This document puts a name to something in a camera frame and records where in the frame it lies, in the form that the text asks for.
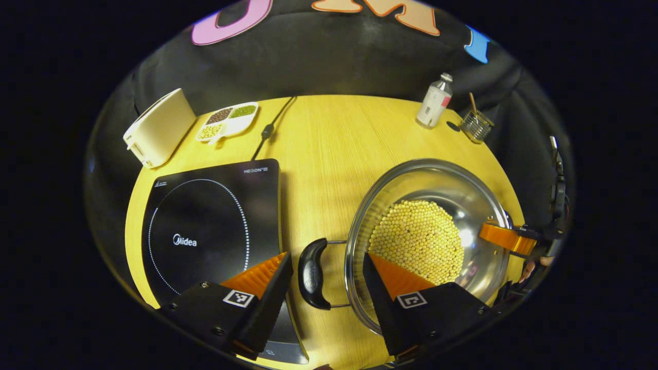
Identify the black induction cooktop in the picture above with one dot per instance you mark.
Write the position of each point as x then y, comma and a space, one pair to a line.
205, 216

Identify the white toaster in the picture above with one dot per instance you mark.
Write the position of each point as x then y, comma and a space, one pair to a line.
159, 126

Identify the clear ribbed holder cup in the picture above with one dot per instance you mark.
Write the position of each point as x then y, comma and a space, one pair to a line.
477, 128

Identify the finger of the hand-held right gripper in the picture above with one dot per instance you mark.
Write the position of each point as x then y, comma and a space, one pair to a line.
501, 236

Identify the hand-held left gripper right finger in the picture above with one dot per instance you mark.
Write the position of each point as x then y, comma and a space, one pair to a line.
385, 303

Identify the wooden stick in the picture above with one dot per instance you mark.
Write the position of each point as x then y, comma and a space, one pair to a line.
473, 105

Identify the small black round cap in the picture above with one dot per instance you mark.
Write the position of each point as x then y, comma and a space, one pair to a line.
453, 126

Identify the pile of soybeans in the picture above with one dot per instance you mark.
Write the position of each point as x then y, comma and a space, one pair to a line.
416, 234

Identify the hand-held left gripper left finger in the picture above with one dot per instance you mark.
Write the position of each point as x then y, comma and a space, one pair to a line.
267, 303

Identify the white divided bean dish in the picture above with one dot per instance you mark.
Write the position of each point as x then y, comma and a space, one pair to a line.
229, 123

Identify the stainless steel pot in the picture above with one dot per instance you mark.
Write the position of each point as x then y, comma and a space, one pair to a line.
478, 205

